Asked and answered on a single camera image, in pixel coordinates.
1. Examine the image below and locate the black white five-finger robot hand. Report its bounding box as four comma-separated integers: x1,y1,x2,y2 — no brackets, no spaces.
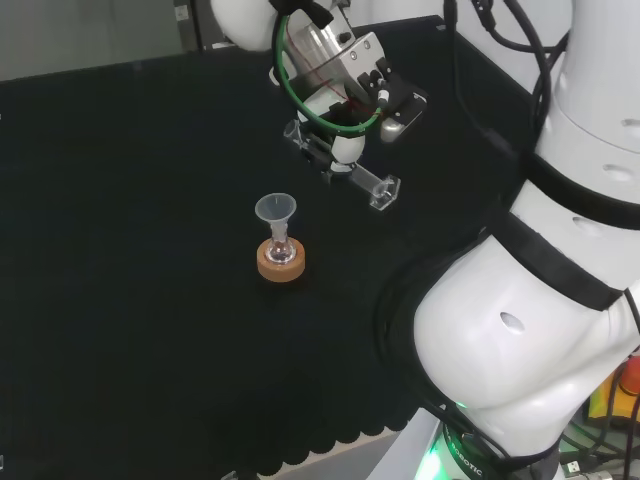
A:
292,30,404,177

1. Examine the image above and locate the clear graduated cylinder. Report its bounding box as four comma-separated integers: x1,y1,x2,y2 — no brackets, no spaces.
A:
283,121,402,212

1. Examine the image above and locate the clear plastic funnel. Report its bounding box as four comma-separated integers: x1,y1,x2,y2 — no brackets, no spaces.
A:
254,193,299,237

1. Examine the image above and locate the small round-bottom glass flask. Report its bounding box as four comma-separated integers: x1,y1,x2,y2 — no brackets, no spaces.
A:
266,230,293,267

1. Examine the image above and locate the black bench cloth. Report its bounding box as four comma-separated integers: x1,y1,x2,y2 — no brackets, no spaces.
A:
0,14,534,480

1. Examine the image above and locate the yellow stop button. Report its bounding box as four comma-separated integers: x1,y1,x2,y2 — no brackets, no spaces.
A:
587,349,640,427

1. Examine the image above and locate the green cable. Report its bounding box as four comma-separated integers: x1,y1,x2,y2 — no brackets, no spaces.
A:
273,13,384,137

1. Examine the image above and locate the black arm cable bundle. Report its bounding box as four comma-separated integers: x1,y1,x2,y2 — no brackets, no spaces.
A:
442,0,574,151

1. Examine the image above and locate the cork ring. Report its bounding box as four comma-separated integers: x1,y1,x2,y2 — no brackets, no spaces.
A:
256,238,307,284

